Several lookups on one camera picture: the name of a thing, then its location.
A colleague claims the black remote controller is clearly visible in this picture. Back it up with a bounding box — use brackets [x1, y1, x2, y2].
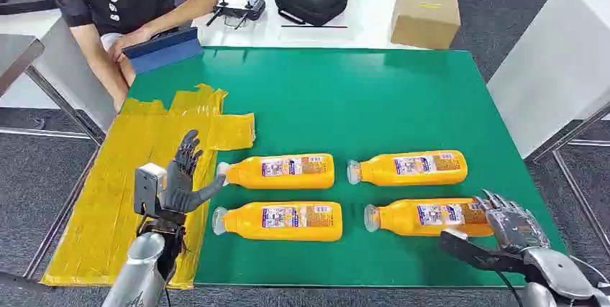
[206, 0, 267, 29]

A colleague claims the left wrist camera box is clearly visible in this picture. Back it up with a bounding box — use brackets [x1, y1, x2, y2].
[134, 162, 168, 218]

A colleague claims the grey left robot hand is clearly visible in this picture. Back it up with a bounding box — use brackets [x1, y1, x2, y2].
[162, 129, 227, 214]

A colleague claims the green table mat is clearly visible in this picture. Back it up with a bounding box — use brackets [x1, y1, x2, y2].
[127, 46, 570, 290]

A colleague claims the white cable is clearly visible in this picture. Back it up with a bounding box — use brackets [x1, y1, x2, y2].
[569, 255, 609, 280]

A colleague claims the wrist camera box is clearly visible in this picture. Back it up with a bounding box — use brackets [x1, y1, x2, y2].
[134, 162, 168, 218]
[439, 227, 527, 275]

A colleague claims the yellow sheet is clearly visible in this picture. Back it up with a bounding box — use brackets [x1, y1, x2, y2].
[40, 83, 256, 290]

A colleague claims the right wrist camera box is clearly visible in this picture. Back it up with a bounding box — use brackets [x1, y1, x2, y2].
[439, 227, 527, 275]

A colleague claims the brown cardboard box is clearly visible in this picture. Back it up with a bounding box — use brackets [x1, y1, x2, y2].
[391, 0, 462, 50]

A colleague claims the orange drink bottle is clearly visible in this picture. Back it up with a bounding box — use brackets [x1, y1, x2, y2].
[347, 150, 468, 187]
[211, 201, 344, 242]
[217, 153, 335, 190]
[364, 198, 494, 238]

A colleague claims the steel table frame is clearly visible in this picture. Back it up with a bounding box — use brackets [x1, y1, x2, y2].
[24, 145, 102, 280]

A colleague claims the white table with steel legs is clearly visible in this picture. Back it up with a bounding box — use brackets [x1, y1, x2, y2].
[486, 0, 610, 249]

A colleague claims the person's left hand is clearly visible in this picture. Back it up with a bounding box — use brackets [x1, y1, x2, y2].
[108, 28, 151, 63]

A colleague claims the blue tablet case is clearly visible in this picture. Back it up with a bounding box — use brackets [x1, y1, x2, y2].
[122, 27, 205, 75]

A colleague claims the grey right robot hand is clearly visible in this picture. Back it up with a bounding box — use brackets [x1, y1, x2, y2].
[474, 189, 551, 255]

